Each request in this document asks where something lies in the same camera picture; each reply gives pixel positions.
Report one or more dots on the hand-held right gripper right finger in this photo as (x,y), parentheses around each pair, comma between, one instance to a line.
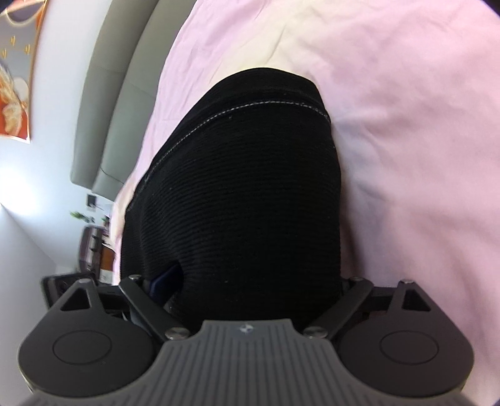
(343,305)

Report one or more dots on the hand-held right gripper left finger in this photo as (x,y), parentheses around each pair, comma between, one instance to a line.
(166,283)

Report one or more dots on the black pants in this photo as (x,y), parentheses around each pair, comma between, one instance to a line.
(242,195)

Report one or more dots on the brown wooden cabinet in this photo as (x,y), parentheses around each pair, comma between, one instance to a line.
(93,250)

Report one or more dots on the green potted plant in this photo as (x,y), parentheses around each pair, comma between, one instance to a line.
(80,215)

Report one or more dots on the pink bed sheet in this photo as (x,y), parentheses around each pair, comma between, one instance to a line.
(410,136)

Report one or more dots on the grey padded headboard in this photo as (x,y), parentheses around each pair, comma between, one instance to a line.
(117,97)

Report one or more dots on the framed wall painting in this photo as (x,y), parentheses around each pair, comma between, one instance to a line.
(17,78)

